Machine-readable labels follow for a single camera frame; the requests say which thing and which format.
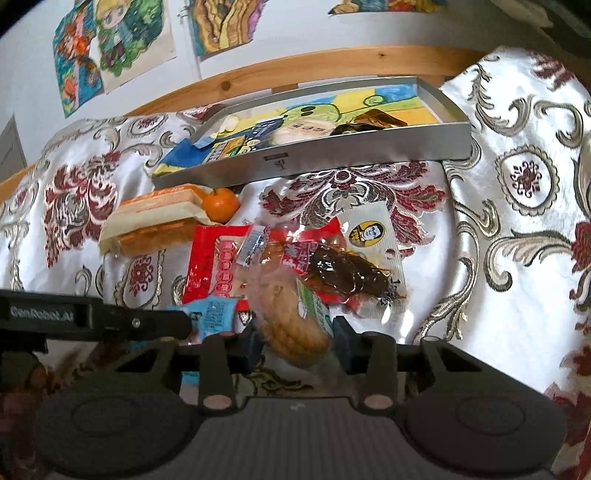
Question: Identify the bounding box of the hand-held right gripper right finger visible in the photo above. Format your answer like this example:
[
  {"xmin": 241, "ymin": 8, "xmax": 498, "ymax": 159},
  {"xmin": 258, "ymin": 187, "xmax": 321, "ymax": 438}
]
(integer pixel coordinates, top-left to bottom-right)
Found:
[{"xmin": 331, "ymin": 316, "xmax": 490, "ymax": 414}]

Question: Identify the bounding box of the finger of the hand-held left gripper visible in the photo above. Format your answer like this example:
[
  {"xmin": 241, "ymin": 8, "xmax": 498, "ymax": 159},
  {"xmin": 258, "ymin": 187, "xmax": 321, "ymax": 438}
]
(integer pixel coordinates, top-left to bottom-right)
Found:
[{"xmin": 104, "ymin": 309, "xmax": 194, "ymax": 341}]

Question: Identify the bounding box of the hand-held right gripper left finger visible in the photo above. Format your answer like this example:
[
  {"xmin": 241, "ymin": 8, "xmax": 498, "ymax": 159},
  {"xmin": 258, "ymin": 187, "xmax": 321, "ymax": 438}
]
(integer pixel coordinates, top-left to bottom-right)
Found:
[{"xmin": 108, "ymin": 323, "xmax": 264, "ymax": 414}]

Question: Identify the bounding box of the clear round cookies packet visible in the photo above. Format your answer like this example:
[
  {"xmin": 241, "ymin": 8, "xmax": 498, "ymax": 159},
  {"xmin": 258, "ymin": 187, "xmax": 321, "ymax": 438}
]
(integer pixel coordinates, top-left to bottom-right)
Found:
[{"xmin": 254, "ymin": 240, "xmax": 334, "ymax": 366}]

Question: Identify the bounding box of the light blue snack packet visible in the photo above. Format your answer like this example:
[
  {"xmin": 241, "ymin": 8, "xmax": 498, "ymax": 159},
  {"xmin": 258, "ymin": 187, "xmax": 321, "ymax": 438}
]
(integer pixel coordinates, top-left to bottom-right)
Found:
[{"xmin": 166, "ymin": 298, "xmax": 250, "ymax": 343}]

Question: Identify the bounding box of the clear braised meat packet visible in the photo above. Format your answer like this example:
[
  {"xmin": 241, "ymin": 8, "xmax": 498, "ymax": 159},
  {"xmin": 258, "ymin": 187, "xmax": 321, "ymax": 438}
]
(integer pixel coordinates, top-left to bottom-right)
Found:
[{"xmin": 279, "ymin": 231, "xmax": 407, "ymax": 306}]

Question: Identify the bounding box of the red snack packet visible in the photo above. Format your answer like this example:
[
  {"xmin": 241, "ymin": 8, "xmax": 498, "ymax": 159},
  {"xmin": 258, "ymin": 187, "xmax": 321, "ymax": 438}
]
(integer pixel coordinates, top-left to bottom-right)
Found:
[{"xmin": 182, "ymin": 222, "xmax": 356, "ymax": 317}]

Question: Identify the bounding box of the small blue white sachet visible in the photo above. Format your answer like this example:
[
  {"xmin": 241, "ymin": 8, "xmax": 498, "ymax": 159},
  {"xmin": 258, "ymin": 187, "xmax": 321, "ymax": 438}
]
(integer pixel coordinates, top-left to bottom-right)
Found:
[{"xmin": 235, "ymin": 226, "xmax": 269, "ymax": 267}]

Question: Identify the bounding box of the orange bread packet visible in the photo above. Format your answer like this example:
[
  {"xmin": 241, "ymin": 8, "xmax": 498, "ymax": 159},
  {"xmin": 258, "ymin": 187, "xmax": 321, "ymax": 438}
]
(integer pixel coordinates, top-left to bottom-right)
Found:
[{"xmin": 99, "ymin": 182, "xmax": 208, "ymax": 257}]

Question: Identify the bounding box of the white face label packet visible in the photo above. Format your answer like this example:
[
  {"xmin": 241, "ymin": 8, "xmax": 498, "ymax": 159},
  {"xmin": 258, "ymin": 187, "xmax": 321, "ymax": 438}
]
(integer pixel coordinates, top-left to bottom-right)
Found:
[{"xmin": 342, "ymin": 203, "xmax": 408, "ymax": 303}]

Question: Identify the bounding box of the mandarin orange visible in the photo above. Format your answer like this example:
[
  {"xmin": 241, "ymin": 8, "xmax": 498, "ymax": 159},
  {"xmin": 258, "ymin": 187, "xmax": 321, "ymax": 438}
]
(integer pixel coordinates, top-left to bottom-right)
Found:
[{"xmin": 203, "ymin": 187, "xmax": 241, "ymax": 224}]

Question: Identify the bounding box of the yellow snack packet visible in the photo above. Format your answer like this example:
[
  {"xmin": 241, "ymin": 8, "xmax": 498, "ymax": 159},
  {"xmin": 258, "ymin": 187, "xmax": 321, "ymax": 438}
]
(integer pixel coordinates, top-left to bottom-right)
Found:
[{"xmin": 203, "ymin": 136, "xmax": 259, "ymax": 163}]

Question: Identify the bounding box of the grey metal tray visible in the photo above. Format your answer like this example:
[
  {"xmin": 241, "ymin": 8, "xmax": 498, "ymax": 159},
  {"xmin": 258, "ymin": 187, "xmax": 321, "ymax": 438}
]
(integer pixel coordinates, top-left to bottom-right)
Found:
[{"xmin": 151, "ymin": 75, "xmax": 472, "ymax": 191}]

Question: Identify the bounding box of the dark blue snack packet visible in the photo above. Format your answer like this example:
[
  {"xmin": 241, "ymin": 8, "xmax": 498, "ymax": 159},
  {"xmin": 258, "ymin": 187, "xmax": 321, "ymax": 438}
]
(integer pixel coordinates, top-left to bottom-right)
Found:
[{"xmin": 252, "ymin": 117, "xmax": 288, "ymax": 151}]

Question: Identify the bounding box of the round pale cake packet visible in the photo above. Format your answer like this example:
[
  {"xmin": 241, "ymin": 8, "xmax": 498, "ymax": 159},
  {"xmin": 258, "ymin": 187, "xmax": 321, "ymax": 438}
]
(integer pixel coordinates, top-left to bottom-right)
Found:
[{"xmin": 274, "ymin": 113, "xmax": 335, "ymax": 139}]

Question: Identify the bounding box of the gold brown snack packet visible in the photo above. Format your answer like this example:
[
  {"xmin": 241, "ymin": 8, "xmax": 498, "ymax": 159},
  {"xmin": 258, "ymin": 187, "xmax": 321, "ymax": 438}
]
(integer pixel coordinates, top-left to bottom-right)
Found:
[{"xmin": 330, "ymin": 110, "xmax": 409, "ymax": 137}]

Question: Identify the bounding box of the floral silver red blanket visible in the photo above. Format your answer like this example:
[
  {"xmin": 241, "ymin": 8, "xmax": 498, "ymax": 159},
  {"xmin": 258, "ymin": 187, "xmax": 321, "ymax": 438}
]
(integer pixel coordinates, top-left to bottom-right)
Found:
[{"xmin": 0, "ymin": 44, "xmax": 591, "ymax": 480}]

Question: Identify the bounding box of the grey wall frame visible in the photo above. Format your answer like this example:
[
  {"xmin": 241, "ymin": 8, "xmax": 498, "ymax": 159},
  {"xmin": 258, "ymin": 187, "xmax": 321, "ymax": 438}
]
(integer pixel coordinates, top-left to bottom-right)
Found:
[{"xmin": 0, "ymin": 115, "xmax": 28, "ymax": 183}]

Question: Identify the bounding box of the colourful cartoon wall poster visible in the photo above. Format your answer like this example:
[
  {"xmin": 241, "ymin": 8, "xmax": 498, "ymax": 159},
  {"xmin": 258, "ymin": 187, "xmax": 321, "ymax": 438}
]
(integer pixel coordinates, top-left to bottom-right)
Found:
[{"xmin": 53, "ymin": 0, "xmax": 105, "ymax": 118}]

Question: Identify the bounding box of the wooden bed frame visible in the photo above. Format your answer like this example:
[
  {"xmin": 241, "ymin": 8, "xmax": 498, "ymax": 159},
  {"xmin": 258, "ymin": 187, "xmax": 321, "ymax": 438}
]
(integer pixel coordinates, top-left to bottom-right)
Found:
[{"xmin": 0, "ymin": 44, "xmax": 485, "ymax": 204}]

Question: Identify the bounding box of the green haired figure wall poster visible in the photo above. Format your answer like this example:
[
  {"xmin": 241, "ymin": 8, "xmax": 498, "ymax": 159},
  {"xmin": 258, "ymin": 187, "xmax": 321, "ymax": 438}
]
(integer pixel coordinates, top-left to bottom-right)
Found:
[{"xmin": 95, "ymin": 0, "xmax": 178, "ymax": 93}]

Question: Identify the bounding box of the yellow wavy wall poster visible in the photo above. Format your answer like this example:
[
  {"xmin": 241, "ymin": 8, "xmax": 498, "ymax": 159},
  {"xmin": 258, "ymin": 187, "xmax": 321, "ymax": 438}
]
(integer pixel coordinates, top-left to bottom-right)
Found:
[{"xmin": 187, "ymin": 0, "xmax": 271, "ymax": 58}]

